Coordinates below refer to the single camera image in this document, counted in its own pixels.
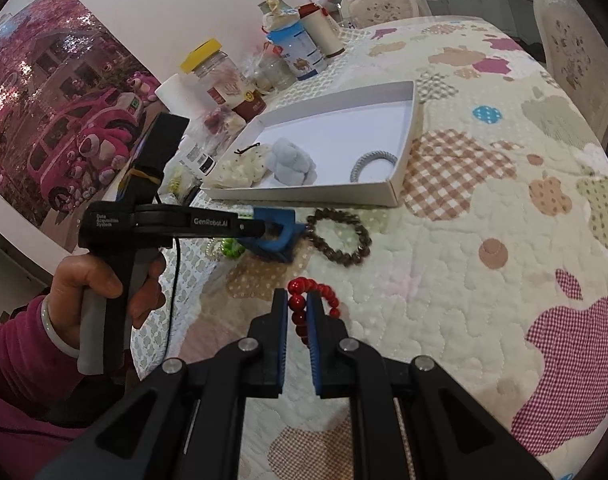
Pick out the glass jar with yellow lid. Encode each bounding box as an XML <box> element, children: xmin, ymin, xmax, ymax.
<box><xmin>180</xmin><ymin>38</ymin><xmax>248</xmax><ymax>111</ymax></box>

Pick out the cream ornate chair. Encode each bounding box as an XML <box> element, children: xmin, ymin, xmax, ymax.
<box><xmin>532</xmin><ymin>0</ymin><xmax>608</xmax><ymax>147</ymax></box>
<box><xmin>338</xmin><ymin>0</ymin><xmax>421</xmax><ymax>29</ymax></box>

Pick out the white shallow cardboard box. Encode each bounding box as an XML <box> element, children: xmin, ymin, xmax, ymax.
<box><xmin>200</xmin><ymin>80</ymin><xmax>425</xmax><ymax>209</ymax></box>

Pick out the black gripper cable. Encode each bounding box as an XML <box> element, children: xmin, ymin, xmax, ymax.
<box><xmin>164</xmin><ymin>237</ymin><xmax>181</xmax><ymax>362</ymax></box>

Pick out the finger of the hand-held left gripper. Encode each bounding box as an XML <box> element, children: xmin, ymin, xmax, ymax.
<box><xmin>253</xmin><ymin>205</ymin><xmax>297</xmax><ymax>242</ymax></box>
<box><xmin>241</xmin><ymin>224</ymin><xmax>305</xmax><ymax>264</ymax></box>

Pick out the grey coil hair tie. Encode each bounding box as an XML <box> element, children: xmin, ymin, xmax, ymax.
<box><xmin>349</xmin><ymin>151</ymin><xmax>403</xmax><ymax>184</ymax></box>

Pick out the brown bead bracelet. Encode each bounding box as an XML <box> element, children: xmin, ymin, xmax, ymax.
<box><xmin>306</xmin><ymin>208</ymin><xmax>373</xmax><ymax>269</ymax></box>

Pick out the white paper roll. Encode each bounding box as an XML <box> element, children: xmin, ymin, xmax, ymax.
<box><xmin>154</xmin><ymin>73</ymin><xmax>211</xmax><ymax>117</ymax></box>

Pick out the cream fluffy scrunchie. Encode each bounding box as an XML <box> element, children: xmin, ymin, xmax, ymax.
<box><xmin>214</xmin><ymin>144</ymin><xmax>273</xmax><ymax>189</ymax></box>

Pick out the red labelled jar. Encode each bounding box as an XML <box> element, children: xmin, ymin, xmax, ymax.
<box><xmin>233</xmin><ymin>87</ymin><xmax>267</xmax><ymax>122</ymax></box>

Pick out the cream cylinder with red cap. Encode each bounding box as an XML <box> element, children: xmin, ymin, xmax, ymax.
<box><xmin>297</xmin><ymin>3</ymin><xmax>346</xmax><ymax>57</ymax></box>

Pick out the patchwork quilted tablecloth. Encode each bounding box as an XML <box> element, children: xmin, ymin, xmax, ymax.
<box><xmin>129</xmin><ymin>15</ymin><xmax>608</xmax><ymax>480</ymax></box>

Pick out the red bead bracelet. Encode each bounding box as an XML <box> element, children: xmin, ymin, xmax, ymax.
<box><xmin>287</xmin><ymin>276</ymin><xmax>343</xmax><ymax>349</ymax></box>

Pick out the person's left hand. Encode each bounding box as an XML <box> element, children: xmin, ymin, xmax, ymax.
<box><xmin>53</xmin><ymin>251</ymin><xmax>167</xmax><ymax>361</ymax></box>

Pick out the white bottle with black label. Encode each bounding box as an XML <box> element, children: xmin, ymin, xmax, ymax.
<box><xmin>178</xmin><ymin>134</ymin><xmax>217</xmax><ymax>179</ymax></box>

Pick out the pale jade bangle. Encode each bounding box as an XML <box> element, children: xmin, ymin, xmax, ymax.
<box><xmin>40</xmin><ymin>295</ymin><xmax>81</xmax><ymax>359</ymax></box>

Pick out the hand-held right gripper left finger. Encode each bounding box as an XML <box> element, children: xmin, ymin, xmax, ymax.
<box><xmin>34</xmin><ymin>287</ymin><xmax>289</xmax><ymax>480</ymax></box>

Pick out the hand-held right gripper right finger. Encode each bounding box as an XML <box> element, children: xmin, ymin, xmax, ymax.
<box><xmin>306</xmin><ymin>290</ymin><xmax>554</xmax><ymax>480</ymax></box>

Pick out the grey fluffy scrunchie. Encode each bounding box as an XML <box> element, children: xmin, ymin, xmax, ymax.
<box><xmin>263</xmin><ymin>136</ymin><xmax>318</xmax><ymax>187</ymax></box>

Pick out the small clear glass jar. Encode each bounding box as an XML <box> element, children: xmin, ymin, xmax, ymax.
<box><xmin>256</xmin><ymin>55</ymin><xmax>295</xmax><ymax>94</ymax></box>

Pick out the blue and white can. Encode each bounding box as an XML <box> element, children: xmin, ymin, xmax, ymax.
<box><xmin>266</xmin><ymin>24</ymin><xmax>331</xmax><ymax>81</ymax></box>

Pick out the person's left forearm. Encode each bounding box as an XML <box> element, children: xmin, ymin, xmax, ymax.
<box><xmin>0</xmin><ymin>294</ymin><xmax>135</xmax><ymax>480</ymax></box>

